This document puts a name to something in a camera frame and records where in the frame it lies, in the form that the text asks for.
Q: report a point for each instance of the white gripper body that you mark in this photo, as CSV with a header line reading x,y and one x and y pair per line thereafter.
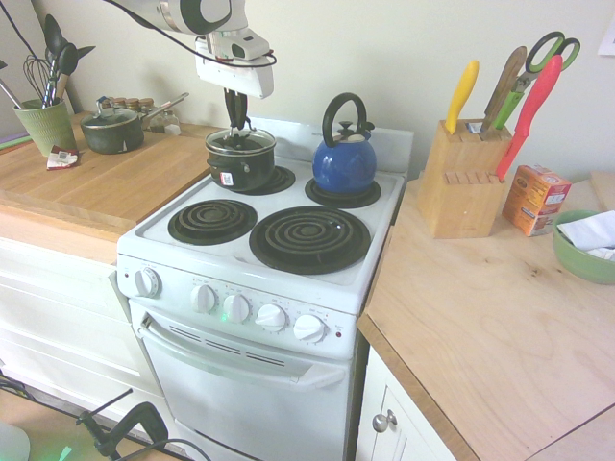
x,y
240,77

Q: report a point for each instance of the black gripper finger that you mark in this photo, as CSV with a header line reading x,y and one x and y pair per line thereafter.
x,y
229,108
244,113

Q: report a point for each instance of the glass pot lid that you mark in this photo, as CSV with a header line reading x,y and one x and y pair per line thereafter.
x,y
240,141

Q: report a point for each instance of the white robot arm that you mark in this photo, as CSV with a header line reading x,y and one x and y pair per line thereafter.
x,y
192,13

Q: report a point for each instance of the black cooking pot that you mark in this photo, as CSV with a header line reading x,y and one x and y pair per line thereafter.
x,y
247,170

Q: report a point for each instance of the dark saucepan with lid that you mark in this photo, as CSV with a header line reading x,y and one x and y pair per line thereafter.
x,y
113,137

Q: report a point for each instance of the glass shaker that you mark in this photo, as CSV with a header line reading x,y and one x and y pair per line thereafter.
x,y
171,124

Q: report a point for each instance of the small black coil burner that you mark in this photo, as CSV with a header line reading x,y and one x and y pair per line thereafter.
x,y
211,222
314,196
283,178

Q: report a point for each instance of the spice jar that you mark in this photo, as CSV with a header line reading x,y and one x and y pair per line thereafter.
x,y
146,105
120,103
132,104

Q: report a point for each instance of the large black coil burner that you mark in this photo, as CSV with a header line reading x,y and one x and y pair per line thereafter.
x,y
310,237

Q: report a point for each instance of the red white packet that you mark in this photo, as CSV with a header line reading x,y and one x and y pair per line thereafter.
x,y
62,158

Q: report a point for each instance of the green ribbed utensil cup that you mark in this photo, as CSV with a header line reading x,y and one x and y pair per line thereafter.
x,y
45,127

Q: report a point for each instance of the black plastic spoon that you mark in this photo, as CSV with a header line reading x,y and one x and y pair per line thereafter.
x,y
54,36

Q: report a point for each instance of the white stove knob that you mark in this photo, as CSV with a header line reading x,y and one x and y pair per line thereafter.
x,y
309,327
146,283
204,298
236,308
271,317

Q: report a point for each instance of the metal whisk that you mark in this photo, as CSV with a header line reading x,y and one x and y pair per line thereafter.
x,y
37,77

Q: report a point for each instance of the green mat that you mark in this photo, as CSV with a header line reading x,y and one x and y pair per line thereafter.
x,y
14,141

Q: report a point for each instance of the wooden knife block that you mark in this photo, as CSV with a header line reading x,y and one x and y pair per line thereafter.
x,y
456,201

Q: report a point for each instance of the white drawer cabinet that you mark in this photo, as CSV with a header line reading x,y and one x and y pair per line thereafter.
x,y
62,326

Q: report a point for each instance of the red knife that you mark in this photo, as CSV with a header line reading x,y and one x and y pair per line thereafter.
x,y
533,108

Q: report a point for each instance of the white electric stove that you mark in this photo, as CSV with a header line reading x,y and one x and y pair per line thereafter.
x,y
240,403

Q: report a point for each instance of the green grey scissors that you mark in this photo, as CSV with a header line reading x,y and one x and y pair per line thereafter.
x,y
540,50

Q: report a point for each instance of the orange baking soda box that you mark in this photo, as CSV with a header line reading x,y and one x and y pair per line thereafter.
x,y
533,199

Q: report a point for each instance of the black clamp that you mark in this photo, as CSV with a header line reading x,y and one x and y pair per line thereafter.
x,y
139,418

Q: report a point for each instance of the silver cabinet knob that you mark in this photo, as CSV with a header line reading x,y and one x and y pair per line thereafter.
x,y
384,421

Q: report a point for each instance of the white cabinet with door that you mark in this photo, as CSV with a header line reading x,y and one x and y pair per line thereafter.
x,y
384,446

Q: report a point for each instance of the white cloth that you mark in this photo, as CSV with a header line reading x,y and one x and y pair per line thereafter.
x,y
588,230

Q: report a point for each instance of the green bowl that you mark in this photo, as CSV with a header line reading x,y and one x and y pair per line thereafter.
x,y
576,266

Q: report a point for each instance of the white paper sheet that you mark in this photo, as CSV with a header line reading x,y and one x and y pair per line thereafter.
x,y
607,29

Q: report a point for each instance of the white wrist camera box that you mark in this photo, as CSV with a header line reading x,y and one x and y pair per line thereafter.
x,y
242,45

